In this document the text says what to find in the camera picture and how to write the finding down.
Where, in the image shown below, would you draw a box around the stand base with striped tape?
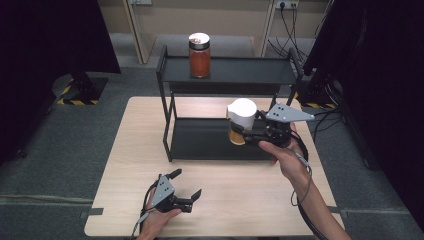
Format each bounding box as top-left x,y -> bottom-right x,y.
294,78 -> 338,110
51,71 -> 109,107

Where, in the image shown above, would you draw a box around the black curtain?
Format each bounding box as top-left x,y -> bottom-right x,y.
0,0 -> 122,163
303,0 -> 424,231

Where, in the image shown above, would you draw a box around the person's left hand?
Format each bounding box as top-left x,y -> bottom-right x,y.
136,189 -> 183,240

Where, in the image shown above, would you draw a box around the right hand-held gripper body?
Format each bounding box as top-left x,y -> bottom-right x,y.
244,102 -> 316,149

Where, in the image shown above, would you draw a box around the white wall power socket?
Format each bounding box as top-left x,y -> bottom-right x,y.
275,0 -> 300,10

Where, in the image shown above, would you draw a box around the glass jar with silver lid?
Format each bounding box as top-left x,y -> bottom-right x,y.
188,32 -> 212,80

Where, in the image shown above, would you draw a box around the hand-held gripper cable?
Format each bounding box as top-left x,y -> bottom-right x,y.
289,131 -> 331,240
131,181 -> 160,239

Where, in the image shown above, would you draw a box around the amber bottle with white cap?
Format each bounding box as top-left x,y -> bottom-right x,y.
226,97 -> 258,146

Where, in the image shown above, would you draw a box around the black cables on floor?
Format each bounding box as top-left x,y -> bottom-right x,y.
304,106 -> 346,143

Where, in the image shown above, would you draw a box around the right hand-held gripper cable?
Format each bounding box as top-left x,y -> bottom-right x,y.
289,131 -> 331,240

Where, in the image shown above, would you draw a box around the left hand-held gripper cable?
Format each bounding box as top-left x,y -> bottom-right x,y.
131,181 -> 160,239

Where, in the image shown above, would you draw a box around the black cables from wall socket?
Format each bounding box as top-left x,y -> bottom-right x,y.
268,4 -> 309,63

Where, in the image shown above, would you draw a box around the beige wooden furniture frame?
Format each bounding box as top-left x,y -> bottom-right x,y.
98,0 -> 278,65

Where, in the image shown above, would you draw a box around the person's right hand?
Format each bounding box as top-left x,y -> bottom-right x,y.
258,121 -> 313,184

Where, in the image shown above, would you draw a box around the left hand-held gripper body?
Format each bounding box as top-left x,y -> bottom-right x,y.
150,174 -> 194,214

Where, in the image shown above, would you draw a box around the black metal two-tier rack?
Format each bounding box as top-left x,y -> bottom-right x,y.
155,44 -> 305,164

